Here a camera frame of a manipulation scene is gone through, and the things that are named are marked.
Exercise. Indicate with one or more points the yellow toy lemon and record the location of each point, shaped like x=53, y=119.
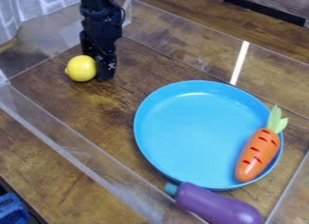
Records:
x=80, y=68

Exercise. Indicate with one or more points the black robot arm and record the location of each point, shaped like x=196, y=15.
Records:
x=97, y=5

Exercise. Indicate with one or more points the purple toy eggplant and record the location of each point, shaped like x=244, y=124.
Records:
x=212, y=207

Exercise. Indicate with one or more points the orange toy carrot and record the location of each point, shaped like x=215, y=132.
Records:
x=261, y=147

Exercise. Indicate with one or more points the white curtain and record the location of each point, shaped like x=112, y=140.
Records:
x=17, y=11

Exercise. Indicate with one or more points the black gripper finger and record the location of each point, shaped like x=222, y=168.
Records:
x=87, y=48
x=105, y=66

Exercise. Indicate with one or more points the clear acrylic enclosure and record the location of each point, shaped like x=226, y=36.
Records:
x=67, y=151

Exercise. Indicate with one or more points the blue plastic crate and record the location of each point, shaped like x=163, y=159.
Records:
x=12, y=210

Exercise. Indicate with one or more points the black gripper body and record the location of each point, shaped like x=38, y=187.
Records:
x=101, y=26

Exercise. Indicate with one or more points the blue round plate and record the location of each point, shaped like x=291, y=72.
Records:
x=191, y=127

